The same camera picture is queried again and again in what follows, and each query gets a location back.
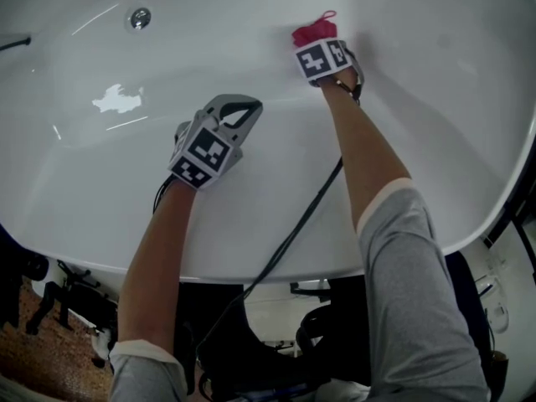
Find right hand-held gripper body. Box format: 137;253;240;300
294;39;364;101

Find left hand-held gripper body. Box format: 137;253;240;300
167;110;245;190

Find pink cleaning cloth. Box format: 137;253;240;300
291;9;338;50

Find white bathtub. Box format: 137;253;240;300
0;0;536;285

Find person's left forearm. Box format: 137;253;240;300
116;178;198;353

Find person's right forearm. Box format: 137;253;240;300
320;73;414;234

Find chrome bathtub drain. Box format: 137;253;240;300
129;7;152;31

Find person's legs black trousers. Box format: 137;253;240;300
173;281;374;397

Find black office chair base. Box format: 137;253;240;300
24;260;121;338

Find person's grey and white top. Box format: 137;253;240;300
107;178;491;402

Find white plastic appliance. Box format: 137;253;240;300
472;240;513;334

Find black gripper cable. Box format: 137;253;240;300
196;157;344;351
152;173;177;215

